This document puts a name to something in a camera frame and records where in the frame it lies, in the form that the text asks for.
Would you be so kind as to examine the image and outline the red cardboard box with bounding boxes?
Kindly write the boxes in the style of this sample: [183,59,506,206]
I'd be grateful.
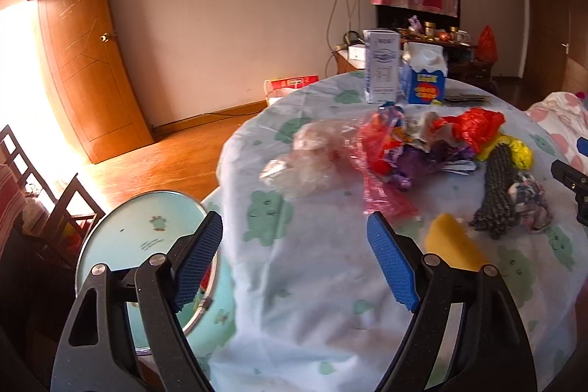
[271,75,320,90]

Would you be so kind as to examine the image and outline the light blue cartoon print bin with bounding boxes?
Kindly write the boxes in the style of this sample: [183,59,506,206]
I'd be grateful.
[76,190,237,357]

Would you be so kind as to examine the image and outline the grey patterned wrapper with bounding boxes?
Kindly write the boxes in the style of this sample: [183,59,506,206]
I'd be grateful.
[508,172,554,234]

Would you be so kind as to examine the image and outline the pink transparent plastic bag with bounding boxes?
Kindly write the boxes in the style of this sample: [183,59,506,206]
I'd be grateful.
[351,121,421,223]

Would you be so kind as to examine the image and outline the pink floral bedding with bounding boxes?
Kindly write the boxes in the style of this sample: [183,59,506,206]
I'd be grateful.
[526,91,588,167]

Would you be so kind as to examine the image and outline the dark wooden side door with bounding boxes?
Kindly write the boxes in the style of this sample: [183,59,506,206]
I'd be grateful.
[521,0,571,97]

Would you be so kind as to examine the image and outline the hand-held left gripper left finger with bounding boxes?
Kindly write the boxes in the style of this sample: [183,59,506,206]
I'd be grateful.
[50,211,224,392]

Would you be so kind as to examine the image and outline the yellow plastic bag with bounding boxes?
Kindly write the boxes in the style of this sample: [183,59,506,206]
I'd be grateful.
[475,135,536,172]

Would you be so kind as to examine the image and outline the dark flat packet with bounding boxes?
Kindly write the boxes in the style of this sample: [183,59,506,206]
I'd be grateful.
[443,94,490,104]

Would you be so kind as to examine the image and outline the brown wooden door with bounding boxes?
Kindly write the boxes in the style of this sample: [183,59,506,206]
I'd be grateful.
[37,0,154,165]

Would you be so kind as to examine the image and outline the dark wooden chair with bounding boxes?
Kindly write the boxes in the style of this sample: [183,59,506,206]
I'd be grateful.
[0,125,106,266]

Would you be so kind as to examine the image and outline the small multicoloured wrapper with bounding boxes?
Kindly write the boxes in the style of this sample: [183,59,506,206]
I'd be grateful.
[378,102,406,123]

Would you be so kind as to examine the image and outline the hanging grey cables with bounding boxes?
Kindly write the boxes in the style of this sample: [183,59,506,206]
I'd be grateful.
[325,0,362,77]

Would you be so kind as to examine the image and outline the orange yellow plastic piece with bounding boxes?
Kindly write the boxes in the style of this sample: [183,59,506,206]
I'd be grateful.
[423,213,490,271]

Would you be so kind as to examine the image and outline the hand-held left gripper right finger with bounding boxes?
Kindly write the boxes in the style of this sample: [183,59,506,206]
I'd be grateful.
[366,211,538,392]

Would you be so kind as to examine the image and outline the silver crumpled wrapper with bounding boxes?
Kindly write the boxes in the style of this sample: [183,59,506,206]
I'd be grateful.
[404,112,442,151]

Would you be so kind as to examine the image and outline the wooden cabinet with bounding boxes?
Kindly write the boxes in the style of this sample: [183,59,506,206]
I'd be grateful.
[333,36,497,92]

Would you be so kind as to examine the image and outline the blue carton with yellow label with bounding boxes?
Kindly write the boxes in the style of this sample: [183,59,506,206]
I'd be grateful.
[402,42,447,105]

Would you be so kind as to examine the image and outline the black television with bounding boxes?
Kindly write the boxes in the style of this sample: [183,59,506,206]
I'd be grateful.
[376,4,460,35]

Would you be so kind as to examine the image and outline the red orange snack wrapper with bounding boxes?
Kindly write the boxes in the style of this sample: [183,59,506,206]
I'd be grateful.
[366,121,407,177]

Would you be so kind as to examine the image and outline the tall white milk carton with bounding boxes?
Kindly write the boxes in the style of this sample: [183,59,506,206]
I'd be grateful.
[363,28,399,104]

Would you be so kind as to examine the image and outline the red plastic bag on cabinet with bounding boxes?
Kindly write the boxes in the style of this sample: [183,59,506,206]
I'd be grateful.
[478,26,499,63]

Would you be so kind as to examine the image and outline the clear plastic bag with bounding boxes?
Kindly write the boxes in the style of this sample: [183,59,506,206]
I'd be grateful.
[259,119,363,197]

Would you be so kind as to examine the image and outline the purple crumpled wrapper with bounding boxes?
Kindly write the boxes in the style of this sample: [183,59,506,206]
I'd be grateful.
[395,139,476,191]

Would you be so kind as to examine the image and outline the white device box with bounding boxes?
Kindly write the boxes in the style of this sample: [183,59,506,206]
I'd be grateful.
[348,44,368,69]

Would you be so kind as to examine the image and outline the dark speckled cord bundle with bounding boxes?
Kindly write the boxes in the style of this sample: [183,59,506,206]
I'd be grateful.
[469,144,517,240]

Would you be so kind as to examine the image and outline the red striped cushion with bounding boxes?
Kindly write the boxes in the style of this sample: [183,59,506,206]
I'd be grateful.
[0,165,29,246]

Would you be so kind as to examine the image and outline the white paper bag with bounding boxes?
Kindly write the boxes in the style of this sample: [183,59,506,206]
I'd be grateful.
[264,80,305,107]

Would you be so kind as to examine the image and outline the white tablecloth with green print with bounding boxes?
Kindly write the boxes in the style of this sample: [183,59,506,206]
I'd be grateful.
[200,71,588,392]

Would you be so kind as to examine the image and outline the red plastic bag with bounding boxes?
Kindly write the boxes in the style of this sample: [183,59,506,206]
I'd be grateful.
[478,26,499,63]
[432,108,506,155]

